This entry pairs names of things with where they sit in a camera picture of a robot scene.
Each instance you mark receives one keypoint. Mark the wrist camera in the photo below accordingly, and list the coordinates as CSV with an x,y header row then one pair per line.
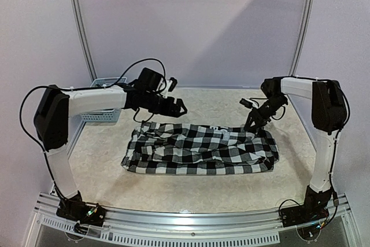
x,y
167,86
249,103

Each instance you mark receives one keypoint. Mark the aluminium wall post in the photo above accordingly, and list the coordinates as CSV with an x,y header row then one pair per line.
x,y
307,8
81,31

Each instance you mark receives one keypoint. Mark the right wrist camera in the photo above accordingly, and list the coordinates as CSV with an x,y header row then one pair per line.
x,y
249,103

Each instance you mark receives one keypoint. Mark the front aluminium rail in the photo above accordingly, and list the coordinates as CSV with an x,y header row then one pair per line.
x,y
123,227

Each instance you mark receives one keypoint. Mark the light blue plastic basket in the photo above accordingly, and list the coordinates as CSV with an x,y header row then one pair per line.
x,y
102,114

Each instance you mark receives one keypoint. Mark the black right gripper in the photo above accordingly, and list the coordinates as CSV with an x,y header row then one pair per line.
x,y
257,113

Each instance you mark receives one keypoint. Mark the left aluminium wall post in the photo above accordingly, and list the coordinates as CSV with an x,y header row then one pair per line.
x,y
81,31

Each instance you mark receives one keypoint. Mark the black white checked shirt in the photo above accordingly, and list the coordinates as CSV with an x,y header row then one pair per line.
x,y
189,149

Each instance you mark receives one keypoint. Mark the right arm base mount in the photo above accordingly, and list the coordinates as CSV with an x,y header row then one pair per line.
x,y
298,214

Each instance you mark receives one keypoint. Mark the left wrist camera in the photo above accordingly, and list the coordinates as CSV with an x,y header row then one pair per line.
x,y
167,86

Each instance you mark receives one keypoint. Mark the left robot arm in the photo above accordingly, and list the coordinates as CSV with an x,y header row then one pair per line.
x,y
149,91

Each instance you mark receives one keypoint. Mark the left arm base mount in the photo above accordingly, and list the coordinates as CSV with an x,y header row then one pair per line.
x,y
84,214

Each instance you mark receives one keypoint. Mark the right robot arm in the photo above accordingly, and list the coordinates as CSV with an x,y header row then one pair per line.
x,y
329,115

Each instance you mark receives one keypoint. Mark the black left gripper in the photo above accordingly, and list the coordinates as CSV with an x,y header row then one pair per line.
x,y
167,111

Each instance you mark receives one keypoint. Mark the right aluminium wall post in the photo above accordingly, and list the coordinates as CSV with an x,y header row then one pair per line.
x,y
307,8

